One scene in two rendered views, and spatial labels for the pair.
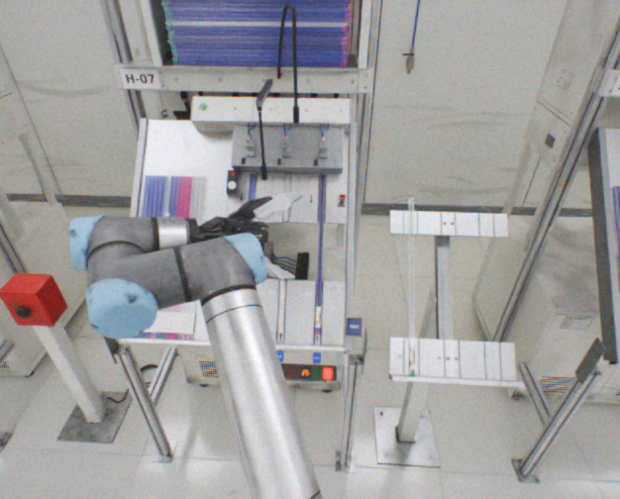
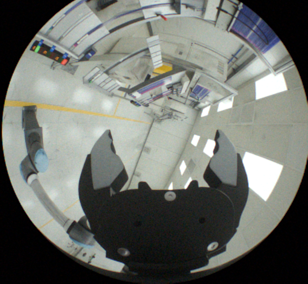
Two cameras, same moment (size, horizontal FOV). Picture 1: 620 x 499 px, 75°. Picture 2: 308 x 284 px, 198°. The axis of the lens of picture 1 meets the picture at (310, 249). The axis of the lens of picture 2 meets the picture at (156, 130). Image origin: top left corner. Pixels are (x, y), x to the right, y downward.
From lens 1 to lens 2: 0.75 m
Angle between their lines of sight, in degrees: 93
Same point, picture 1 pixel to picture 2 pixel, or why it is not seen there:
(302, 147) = not seen: outside the picture
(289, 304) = (79, 25)
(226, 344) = not seen: hidden behind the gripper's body
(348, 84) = (221, 22)
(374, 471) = (58, 71)
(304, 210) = not seen: outside the picture
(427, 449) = (74, 69)
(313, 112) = (211, 7)
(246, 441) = not seen: hidden behind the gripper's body
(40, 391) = not seen: outside the picture
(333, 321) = (85, 43)
